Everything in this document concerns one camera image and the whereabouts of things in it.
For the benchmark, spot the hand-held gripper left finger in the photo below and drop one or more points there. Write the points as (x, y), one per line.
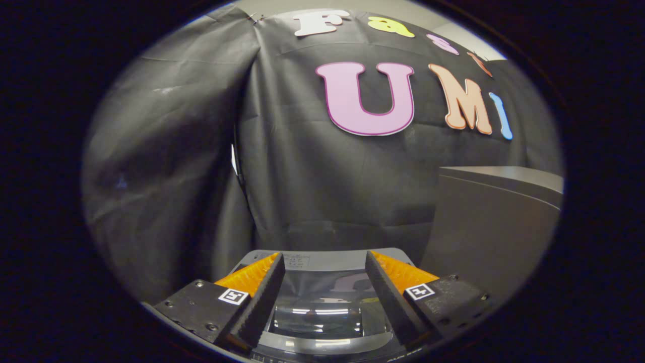
(262, 302)

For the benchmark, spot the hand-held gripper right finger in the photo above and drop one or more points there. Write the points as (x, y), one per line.
(390, 302)

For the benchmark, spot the grey washing machine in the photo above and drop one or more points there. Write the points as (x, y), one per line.
(327, 258)

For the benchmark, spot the beige cabinet with dark top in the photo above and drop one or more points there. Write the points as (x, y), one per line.
(489, 232)

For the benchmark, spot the black backdrop cloth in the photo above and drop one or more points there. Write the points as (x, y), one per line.
(312, 186)

